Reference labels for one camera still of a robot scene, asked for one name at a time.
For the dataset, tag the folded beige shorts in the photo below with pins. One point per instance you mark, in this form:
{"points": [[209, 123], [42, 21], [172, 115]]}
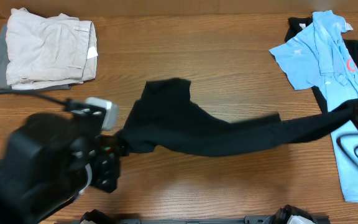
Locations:
{"points": [[53, 51]]}

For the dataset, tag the black logo t-shirt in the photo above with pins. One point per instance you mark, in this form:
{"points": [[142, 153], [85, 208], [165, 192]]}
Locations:
{"points": [[296, 25]]}

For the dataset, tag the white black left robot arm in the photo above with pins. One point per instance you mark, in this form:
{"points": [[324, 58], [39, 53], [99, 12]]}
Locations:
{"points": [[50, 160]]}

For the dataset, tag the plain black t-shirt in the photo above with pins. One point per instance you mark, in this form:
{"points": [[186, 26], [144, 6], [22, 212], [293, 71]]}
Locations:
{"points": [[165, 116]]}

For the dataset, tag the light blue t-shirt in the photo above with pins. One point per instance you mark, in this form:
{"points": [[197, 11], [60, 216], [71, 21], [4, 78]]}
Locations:
{"points": [[318, 56]]}

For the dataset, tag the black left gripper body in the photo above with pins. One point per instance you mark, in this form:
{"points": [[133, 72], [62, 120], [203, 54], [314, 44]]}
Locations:
{"points": [[104, 168]]}

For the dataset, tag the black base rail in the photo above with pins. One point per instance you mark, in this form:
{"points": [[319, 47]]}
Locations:
{"points": [[255, 219]]}

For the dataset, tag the folded grey garment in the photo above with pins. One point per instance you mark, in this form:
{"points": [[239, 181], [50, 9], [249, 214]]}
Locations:
{"points": [[53, 78]]}

